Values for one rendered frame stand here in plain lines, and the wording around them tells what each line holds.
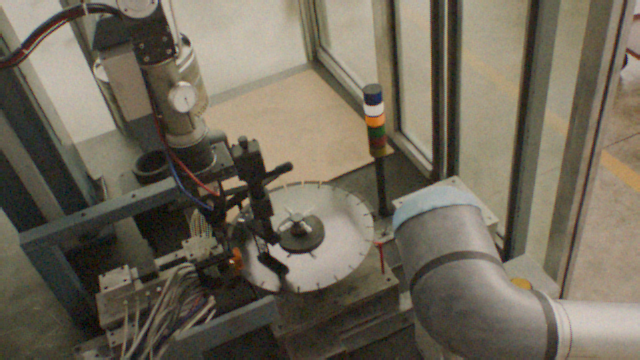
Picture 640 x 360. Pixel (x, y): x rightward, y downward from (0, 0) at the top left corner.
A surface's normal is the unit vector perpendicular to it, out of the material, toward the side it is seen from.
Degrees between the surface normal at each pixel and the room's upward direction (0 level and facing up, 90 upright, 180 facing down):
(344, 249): 0
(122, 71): 90
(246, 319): 90
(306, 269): 0
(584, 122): 90
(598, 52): 90
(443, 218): 4
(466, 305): 35
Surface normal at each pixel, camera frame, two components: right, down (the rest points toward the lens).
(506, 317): 0.01, -0.29
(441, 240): -0.38, -0.67
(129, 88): 0.38, 0.58
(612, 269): -0.15, -0.73
